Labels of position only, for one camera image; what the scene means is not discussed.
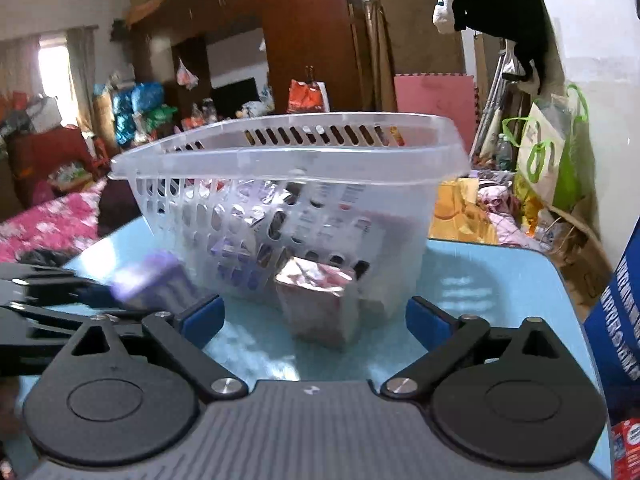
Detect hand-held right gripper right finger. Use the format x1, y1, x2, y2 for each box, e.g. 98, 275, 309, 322
381, 296, 591, 401

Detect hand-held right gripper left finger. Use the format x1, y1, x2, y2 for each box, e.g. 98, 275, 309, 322
50, 295, 251, 402

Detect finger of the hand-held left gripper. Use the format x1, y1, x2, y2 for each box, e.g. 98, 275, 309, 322
0, 262, 118, 308
0, 304, 101, 377

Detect purple box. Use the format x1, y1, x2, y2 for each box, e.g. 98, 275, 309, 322
110, 252, 201, 316

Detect pink foil box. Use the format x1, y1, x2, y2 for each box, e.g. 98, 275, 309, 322
274, 256, 360, 352

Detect clear plastic basket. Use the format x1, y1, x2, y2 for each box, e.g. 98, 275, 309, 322
110, 112, 473, 323

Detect pink floral blanket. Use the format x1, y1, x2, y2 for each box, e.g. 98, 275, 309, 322
0, 180, 108, 253

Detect yellow blanket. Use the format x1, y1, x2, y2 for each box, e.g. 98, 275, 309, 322
430, 178, 501, 246

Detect pile of clothes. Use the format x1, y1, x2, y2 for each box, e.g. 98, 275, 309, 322
7, 127, 101, 201

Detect pile of medicine packets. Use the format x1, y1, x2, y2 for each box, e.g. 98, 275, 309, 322
200, 182, 396, 301

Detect blue printed bag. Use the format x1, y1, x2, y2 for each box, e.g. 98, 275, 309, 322
584, 245, 640, 413

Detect green white tote bag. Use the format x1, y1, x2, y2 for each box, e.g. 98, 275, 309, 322
502, 84, 591, 211

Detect window with curtain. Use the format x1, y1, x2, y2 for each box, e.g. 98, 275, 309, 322
37, 32, 81, 128

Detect blue plastic bags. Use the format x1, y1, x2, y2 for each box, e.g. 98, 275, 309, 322
112, 81, 178, 146

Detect pink foam mat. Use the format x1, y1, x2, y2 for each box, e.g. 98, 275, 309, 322
394, 74, 476, 158

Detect black television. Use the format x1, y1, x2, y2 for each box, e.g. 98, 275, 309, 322
210, 77, 258, 121

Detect orange white plastic bag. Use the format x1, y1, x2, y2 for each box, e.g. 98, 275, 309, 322
287, 79, 330, 113

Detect small white plastic bag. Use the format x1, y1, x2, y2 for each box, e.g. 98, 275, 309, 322
175, 57, 200, 90

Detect metal poles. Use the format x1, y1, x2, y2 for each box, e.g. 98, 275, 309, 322
477, 40, 521, 161

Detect brown wooden door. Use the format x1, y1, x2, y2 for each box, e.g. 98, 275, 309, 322
365, 0, 466, 77

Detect brown wooden wardrobe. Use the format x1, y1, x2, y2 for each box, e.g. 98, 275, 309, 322
125, 0, 366, 126

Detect black hanging garment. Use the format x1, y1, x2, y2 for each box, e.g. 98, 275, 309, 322
452, 0, 551, 96

